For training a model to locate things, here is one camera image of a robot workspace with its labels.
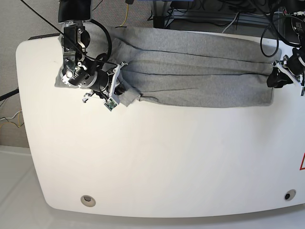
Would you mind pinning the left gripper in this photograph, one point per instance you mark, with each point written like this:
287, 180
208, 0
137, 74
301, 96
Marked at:
289, 70

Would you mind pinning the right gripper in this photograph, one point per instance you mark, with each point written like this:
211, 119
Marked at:
104, 84

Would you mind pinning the grey T-shirt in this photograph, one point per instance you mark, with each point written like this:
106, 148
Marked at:
189, 69

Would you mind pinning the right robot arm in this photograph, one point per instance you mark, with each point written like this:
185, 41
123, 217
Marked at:
78, 69

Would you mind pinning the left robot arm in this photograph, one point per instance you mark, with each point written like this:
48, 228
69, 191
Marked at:
287, 22

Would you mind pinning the black table leg base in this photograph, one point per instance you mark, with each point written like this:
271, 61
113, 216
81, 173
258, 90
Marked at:
159, 22

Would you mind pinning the red triangle sticker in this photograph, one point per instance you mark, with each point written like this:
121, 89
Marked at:
302, 166

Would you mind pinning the right table grommet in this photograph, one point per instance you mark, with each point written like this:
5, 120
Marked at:
290, 195

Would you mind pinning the table grommet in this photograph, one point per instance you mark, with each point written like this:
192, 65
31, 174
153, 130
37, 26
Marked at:
290, 195
88, 201

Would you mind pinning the left table grommet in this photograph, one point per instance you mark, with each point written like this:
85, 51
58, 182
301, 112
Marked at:
88, 201

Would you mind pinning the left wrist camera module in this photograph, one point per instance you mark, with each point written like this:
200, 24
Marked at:
110, 104

